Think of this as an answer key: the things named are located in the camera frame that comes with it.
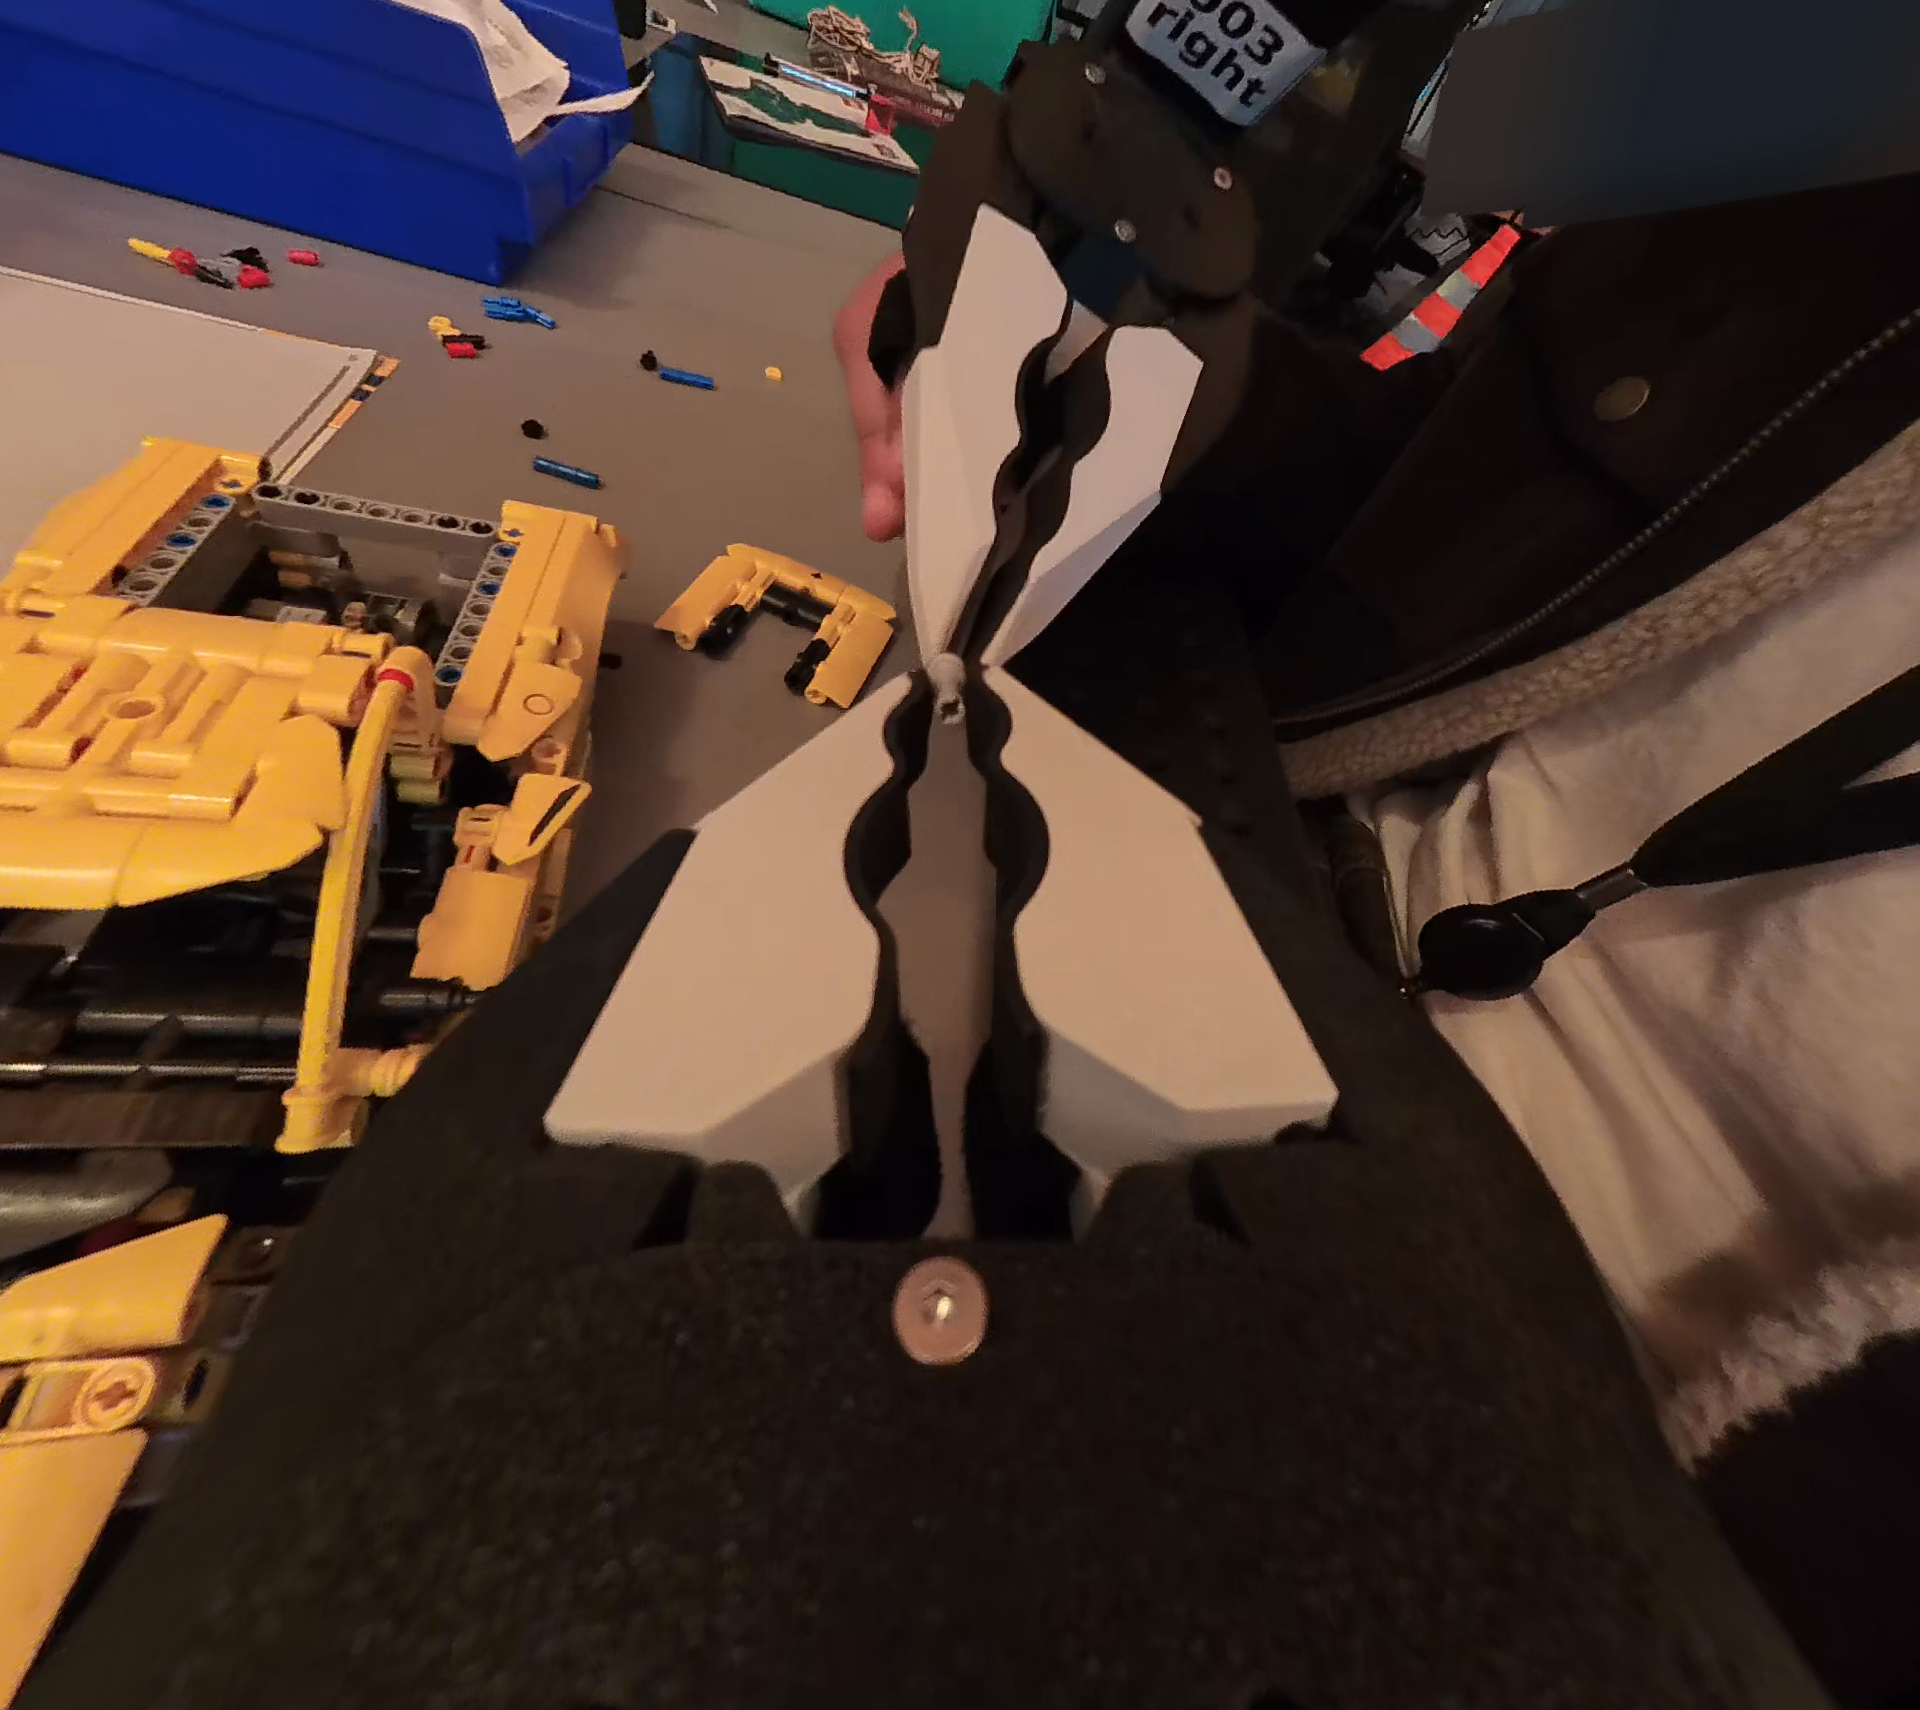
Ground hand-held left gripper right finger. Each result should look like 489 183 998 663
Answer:
967 668 1338 1227

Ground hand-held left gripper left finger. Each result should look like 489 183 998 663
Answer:
542 672 940 1239

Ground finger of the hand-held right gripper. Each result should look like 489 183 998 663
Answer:
897 205 1074 663
972 327 1205 668

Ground yellow black brick subassembly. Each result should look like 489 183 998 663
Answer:
654 545 901 713

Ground yellow toy brick car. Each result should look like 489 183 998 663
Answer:
0 439 630 1704

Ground person's right hand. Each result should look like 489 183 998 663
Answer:
832 260 918 545

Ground small wooden model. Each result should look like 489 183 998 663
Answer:
806 5 962 99

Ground scattered small brick pins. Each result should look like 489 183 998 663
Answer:
126 237 787 392

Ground person's white shirt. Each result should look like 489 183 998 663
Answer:
1372 541 1920 1474

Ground blue plastic bin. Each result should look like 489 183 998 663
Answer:
0 0 630 286

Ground open instruction booklet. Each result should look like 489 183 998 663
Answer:
0 270 401 541

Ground black lanyard strap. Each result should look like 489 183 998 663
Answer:
1401 703 1920 1007

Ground orange reflective strap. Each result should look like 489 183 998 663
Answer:
1355 226 1524 368

